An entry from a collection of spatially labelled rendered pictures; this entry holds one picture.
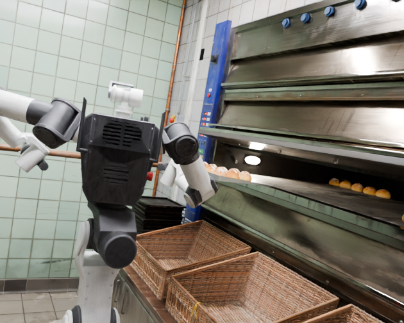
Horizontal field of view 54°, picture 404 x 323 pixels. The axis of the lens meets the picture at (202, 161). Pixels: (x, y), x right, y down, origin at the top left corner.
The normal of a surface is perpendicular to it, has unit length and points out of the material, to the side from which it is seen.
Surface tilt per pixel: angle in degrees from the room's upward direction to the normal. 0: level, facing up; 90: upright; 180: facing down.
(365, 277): 64
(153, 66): 90
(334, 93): 90
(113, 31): 90
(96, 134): 90
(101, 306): 80
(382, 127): 70
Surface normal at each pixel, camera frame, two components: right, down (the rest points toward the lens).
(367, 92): -0.87, -0.11
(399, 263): -0.77, -0.44
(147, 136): 0.21, 0.10
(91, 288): 0.47, -0.04
